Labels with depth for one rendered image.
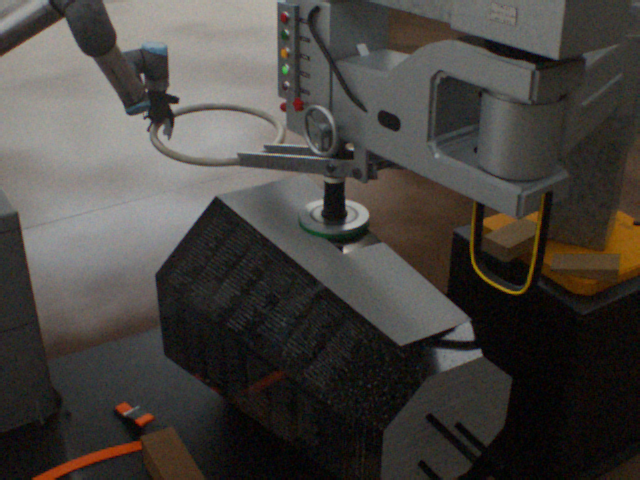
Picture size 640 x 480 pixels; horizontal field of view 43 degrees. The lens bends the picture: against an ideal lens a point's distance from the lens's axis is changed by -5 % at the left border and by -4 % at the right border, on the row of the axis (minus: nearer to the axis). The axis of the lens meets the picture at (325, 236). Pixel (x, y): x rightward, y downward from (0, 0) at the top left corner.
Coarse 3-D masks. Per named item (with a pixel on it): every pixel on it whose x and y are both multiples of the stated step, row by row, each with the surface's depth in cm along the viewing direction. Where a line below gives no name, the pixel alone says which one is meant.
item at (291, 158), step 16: (272, 144) 286; (240, 160) 283; (256, 160) 275; (272, 160) 268; (288, 160) 261; (304, 160) 254; (320, 160) 248; (336, 160) 242; (352, 160) 237; (384, 160) 237; (352, 176) 239; (368, 176) 233
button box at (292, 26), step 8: (280, 8) 229; (288, 8) 227; (296, 8) 225; (280, 16) 231; (296, 16) 226; (280, 24) 232; (288, 24) 229; (296, 24) 228; (280, 32) 233; (288, 32) 230; (296, 32) 229; (280, 40) 234; (288, 40) 231; (296, 40) 230; (280, 48) 235; (288, 48) 232; (296, 48) 231; (280, 56) 236; (296, 56) 232; (280, 64) 238; (288, 64) 235; (296, 64) 233; (280, 72) 239; (296, 72) 234; (280, 80) 240; (288, 80) 237; (296, 80) 235; (280, 88) 241; (296, 88) 236; (280, 96) 242; (288, 96) 239; (296, 96) 238
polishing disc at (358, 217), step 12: (312, 204) 267; (348, 204) 267; (300, 216) 260; (312, 216) 260; (348, 216) 260; (360, 216) 260; (312, 228) 254; (324, 228) 253; (336, 228) 253; (348, 228) 253; (360, 228) 256
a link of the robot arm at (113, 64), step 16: (80, 0) 224; (96, 0) 226; (80, 16) 224; (96, 16) 226; (80, 32) 227; (96, 32) 227; (112, 32) 232; (80, 48) 233; (96, 48) 231; (112, 48) 235; (112, 64) 246; (128, 64) 257; (112, 80) 257; (128, 80) 262; (128, 96) 272; (144, 96) 281; (128, 112) 281
